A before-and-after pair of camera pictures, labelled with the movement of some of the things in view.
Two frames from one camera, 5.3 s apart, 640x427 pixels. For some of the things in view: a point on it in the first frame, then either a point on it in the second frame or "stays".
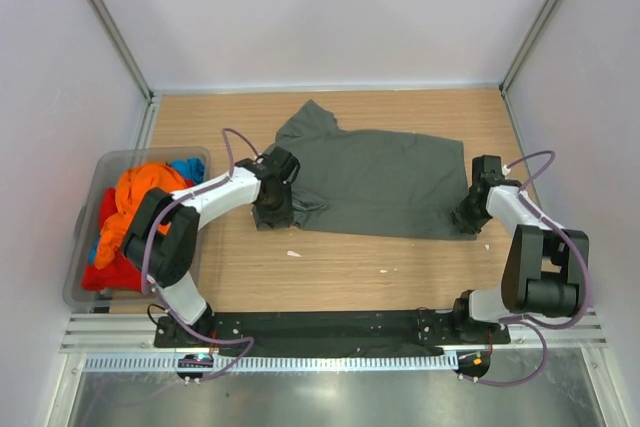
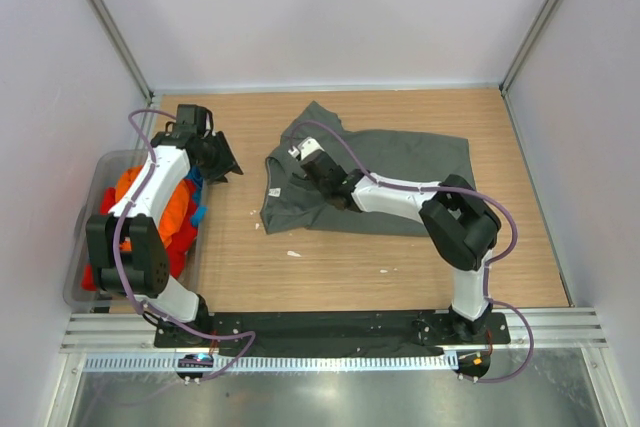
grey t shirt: x=373 y=183 stays
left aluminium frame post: x=108 y=20 stays
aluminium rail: x=136 y=333 stays
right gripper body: x=471 y=215 → x=325 y=192
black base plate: x=367 y=333 stays
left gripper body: x=277 y=209 → x=209 y=152
